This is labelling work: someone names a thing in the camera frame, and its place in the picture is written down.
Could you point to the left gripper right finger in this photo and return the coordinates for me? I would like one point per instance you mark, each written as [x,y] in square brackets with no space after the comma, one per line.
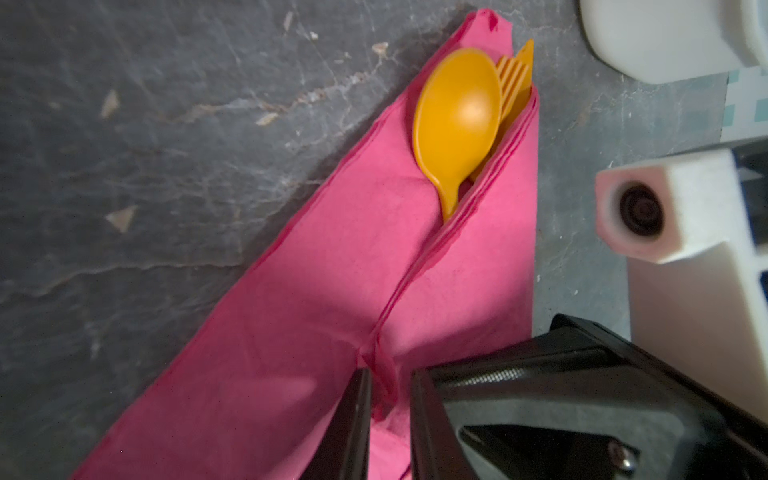
[435,450]

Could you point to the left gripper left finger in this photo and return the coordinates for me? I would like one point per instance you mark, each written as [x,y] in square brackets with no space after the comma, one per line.
[343,452]

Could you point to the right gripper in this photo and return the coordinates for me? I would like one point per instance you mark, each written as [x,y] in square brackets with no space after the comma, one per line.
[580,402]

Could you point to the magenta paper napkin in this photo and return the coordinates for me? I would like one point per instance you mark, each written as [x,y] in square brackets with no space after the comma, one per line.
[366,274]

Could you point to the yellow plastic spoon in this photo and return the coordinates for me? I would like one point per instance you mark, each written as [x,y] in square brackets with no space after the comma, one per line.
[456,121]

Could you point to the yellow plastic fork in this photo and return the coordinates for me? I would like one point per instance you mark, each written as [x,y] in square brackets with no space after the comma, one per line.
[510,72]

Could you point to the white oval plastic tub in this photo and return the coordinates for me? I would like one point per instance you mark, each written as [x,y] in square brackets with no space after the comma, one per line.
[659,42]

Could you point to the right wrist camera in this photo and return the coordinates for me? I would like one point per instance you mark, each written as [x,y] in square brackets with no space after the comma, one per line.
[693,230]

